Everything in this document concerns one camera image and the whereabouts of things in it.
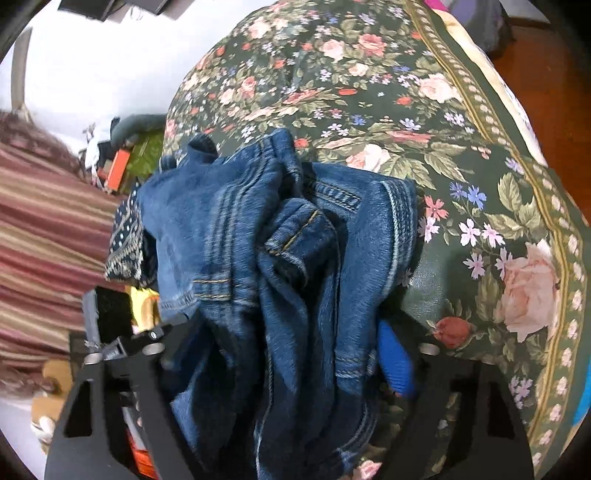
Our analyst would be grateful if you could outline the grey wall strip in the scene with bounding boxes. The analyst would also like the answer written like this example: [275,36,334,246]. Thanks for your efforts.
[11,28,33,112]

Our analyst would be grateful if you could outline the tan soft item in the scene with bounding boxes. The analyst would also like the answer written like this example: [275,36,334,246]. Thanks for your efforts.
[30,360,75,444]

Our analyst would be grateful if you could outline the dark object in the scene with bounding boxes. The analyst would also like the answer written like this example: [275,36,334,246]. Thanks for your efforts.
[83,286,134,352]

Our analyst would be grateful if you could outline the dark green floral blanket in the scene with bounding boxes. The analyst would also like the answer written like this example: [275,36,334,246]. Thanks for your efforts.
[164,0,589,480]

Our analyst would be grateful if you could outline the red striped curtain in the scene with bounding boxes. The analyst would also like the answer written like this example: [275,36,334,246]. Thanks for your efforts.
[0,111,134,407]

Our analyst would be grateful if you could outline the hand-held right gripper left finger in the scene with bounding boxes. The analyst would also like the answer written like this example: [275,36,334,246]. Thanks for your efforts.
[44,316,206,480]

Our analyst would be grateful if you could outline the orange box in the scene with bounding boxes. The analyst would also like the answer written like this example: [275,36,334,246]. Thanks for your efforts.
[104,150,130,192]

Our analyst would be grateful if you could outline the beige bed sheet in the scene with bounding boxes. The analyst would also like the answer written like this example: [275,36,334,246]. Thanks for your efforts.
[462,37,550,167]

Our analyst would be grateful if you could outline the dark patterned cloth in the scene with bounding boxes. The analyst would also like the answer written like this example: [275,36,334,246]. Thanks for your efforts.
[104,187,158,289]

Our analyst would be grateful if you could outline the grey cloth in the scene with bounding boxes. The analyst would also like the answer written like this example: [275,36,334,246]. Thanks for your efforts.
[113,113,167,144]

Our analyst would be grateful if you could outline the yellow cloth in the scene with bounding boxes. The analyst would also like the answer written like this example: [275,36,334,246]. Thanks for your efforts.
[129,286,162,330]

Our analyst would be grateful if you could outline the green cloth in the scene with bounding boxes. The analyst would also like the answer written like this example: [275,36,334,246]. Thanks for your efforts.
[124,131,167,190]

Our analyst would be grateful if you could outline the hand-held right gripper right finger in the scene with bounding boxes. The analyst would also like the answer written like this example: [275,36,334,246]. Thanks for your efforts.
[378,320,535,480]

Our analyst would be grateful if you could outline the blue denim jeans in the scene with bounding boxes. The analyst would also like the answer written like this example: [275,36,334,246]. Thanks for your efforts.
[136,128,421,480]

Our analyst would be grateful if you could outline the black wall television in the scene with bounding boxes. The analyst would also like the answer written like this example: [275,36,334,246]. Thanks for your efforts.
[58,0,174,21]

